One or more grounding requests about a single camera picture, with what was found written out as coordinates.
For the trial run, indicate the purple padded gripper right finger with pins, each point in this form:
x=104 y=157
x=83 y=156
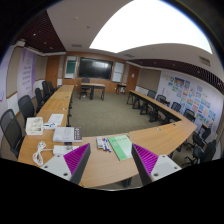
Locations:
x=152 y=167

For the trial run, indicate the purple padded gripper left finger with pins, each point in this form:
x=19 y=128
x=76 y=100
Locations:
x=71 y=165

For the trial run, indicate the black charger plug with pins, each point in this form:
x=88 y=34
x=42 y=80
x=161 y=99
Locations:
x=68 y=145

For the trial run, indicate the white book with dark band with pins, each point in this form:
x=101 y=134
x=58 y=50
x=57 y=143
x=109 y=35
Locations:
x=67 y=134

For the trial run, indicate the white whiteboard eraser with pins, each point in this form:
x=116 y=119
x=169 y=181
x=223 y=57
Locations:
x=100 y=143

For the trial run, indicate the red marker pen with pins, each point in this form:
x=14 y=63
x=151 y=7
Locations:
x=104 y=145

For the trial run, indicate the green booklet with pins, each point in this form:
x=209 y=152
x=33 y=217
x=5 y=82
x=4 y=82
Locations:
x=122 y=146

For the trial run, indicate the blue marker pen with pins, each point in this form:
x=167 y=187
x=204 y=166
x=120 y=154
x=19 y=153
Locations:
x=107 y=145

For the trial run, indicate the white paper sheet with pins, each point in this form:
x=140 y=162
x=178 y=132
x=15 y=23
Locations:
x=56 y=119

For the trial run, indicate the black office chair right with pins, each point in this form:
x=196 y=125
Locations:
x=201 y=156

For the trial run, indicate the white cardboard box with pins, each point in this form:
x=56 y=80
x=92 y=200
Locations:
x=34 y=126

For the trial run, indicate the black mesh office chair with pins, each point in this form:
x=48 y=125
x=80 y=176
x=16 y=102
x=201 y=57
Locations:
x=12 y=131

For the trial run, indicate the small wooden desk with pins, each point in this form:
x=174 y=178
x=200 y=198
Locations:
x=95 y=86

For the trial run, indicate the black office chair at desk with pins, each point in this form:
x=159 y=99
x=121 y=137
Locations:
x=84 y=88

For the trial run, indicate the whiteboard right of screen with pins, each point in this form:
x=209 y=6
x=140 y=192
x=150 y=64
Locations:
x=118 y=72

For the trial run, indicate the colourful wall poster display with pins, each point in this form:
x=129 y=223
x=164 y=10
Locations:
x=190 y=95

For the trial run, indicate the large black wall screen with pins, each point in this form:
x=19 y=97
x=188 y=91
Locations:
x=95 y=68

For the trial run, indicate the purple wall banner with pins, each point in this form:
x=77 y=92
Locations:
x=26 y=73

